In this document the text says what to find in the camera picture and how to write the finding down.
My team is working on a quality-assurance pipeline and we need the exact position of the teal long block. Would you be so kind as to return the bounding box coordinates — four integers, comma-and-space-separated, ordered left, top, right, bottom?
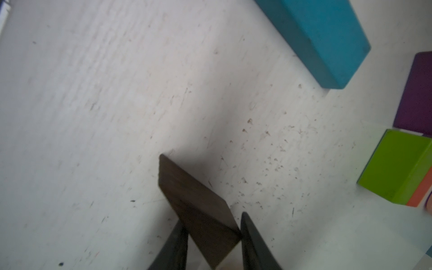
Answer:
257, 0, 371, 90

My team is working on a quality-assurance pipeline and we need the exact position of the brown triangle block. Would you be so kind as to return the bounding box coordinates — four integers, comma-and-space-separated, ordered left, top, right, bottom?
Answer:
158, 154, 241, 270

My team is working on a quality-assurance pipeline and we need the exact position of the purple triangle block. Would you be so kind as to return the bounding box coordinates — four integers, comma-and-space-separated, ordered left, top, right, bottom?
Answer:
393, 51, 432, 137

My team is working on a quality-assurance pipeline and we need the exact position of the red rectangular block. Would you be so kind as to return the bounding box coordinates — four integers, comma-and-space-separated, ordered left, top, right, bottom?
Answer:
406, 168, 432, 208

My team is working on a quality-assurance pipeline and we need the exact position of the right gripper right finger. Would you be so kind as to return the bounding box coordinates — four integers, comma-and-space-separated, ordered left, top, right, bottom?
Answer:
240, 212, 282, 270

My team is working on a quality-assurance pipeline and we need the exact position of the green rectangular block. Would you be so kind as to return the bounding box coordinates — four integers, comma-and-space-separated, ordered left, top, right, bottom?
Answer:
357, 129, 432, 205

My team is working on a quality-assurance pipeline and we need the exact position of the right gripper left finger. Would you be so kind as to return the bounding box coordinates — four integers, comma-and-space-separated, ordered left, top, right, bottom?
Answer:
148, 220, 189, 270

